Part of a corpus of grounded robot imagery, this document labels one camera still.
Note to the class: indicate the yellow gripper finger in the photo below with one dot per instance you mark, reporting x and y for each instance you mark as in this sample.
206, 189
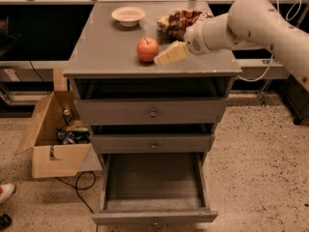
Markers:
176, 51

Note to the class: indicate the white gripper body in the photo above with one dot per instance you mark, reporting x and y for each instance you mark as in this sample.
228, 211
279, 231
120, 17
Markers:
194, 39

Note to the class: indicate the red apple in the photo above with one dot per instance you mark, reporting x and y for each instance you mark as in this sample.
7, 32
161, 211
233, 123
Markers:
147, 49

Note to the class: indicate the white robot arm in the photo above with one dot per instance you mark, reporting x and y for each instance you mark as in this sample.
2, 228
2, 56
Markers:
248, 22

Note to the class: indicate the grey drawer cabinet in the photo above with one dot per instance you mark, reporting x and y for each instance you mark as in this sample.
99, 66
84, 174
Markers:
104, 66

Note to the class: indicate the grey top drawer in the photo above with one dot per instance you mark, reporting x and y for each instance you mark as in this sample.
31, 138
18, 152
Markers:
151, 112

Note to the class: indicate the grey drawer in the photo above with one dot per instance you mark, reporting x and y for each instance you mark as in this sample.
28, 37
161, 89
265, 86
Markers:
154, 189
151, 143
151, 112

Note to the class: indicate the grey middle drawer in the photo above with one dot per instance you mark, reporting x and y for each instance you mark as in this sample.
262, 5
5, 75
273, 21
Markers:
151, 143

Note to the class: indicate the grey bottom drawer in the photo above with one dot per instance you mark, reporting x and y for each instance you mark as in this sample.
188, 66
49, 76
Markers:
154, 189

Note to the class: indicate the brown chip bag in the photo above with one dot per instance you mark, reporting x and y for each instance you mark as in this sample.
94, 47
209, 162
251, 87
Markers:
175, 24

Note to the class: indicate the white paper bowl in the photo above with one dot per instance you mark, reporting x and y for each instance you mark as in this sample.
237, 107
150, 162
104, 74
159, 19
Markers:
128, 16

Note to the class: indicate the green snack bag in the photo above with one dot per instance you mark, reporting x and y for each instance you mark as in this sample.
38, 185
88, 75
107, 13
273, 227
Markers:
76, 126

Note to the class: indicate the metal soda can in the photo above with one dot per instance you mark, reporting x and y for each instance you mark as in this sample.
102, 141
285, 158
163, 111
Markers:
68, 116

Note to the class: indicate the blue snack bag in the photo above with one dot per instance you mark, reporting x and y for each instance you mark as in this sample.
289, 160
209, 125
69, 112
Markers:
70, 137

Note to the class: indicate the open cardboard box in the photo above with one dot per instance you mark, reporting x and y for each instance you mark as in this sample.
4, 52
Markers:
50, 158

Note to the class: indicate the white red shoe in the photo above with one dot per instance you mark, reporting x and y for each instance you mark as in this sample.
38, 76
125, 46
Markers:
6, 192

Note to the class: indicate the black shoe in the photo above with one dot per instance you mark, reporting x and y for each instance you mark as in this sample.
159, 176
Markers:
5, 221

